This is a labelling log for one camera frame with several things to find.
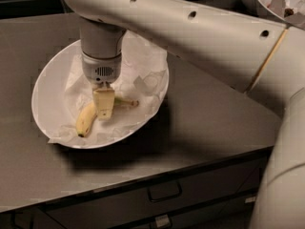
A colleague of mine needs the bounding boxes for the dark drawer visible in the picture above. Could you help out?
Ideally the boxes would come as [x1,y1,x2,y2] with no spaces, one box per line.
[46,157,265,229]
[111,191,255,229]

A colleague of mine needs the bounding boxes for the white oval bowl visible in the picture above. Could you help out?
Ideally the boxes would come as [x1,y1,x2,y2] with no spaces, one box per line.
[30,39,170,150]

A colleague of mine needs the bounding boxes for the white bowl front right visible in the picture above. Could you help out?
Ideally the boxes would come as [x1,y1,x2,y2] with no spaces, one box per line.
[255,0,305,30]

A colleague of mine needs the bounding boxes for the white crumpled paper liner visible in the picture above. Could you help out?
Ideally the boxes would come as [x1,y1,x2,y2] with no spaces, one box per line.
[50,32,169,148]

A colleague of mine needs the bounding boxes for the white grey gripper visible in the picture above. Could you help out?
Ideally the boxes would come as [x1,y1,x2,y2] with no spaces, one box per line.
[82,52,122,120]

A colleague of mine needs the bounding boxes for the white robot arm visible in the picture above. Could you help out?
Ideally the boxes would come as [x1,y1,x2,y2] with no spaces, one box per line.
[65,0,305,229]

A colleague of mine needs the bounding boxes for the black upper drawer handle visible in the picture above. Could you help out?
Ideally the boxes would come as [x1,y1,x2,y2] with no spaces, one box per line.
[147,180,182,202]

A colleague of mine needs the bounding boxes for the small white drawer label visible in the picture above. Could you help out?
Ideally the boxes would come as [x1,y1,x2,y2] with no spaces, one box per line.
[245,197,256,204]

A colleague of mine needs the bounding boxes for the yellow banana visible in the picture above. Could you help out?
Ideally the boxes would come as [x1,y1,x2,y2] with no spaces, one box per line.
[75,96,139,137]

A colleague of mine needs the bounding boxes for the upper dark drawer front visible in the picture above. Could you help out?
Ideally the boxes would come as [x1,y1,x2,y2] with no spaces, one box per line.
[46,157,265,229]

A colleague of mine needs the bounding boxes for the lower dark drawer front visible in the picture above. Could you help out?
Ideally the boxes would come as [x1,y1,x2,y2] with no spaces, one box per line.
[111,191,255,229]

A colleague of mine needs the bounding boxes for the white label on handle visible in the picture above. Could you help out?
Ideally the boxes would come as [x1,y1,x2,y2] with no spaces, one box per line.
[154,215,172,229]

